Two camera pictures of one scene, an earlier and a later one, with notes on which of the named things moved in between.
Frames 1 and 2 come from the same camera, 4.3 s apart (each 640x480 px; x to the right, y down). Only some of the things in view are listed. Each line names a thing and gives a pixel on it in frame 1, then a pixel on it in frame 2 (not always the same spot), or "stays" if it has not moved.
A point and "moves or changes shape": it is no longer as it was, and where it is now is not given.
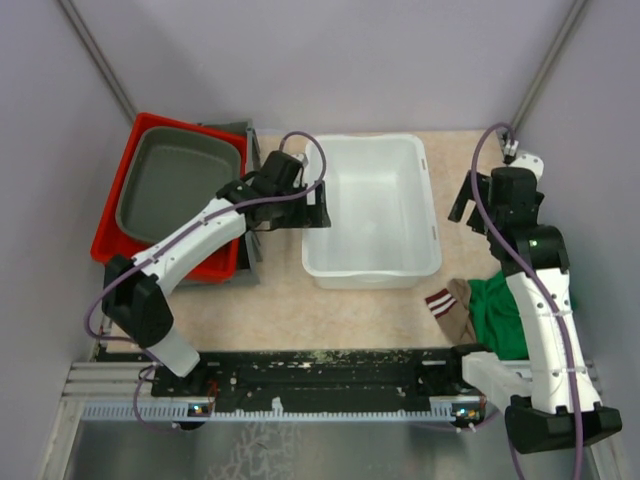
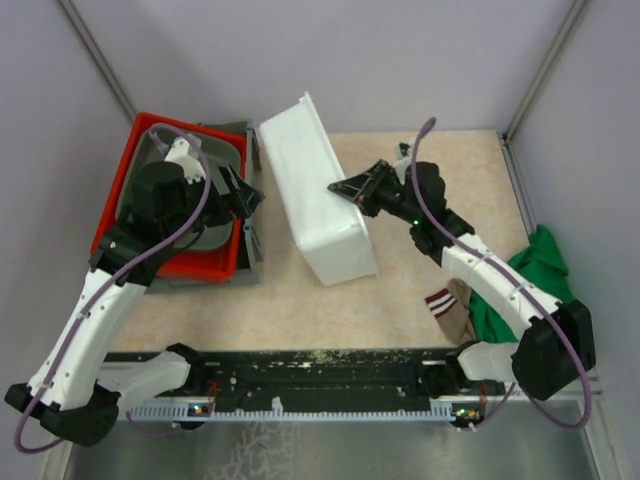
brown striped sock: x=451 y=306 stays
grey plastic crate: x=248 y=260 stays
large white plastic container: x=382 y=232 moves or changes shape
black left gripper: x=310 y=216 → x=232 y=206
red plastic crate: x=108 y=241 stays
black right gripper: x=467 y=193 → x=366 y=186
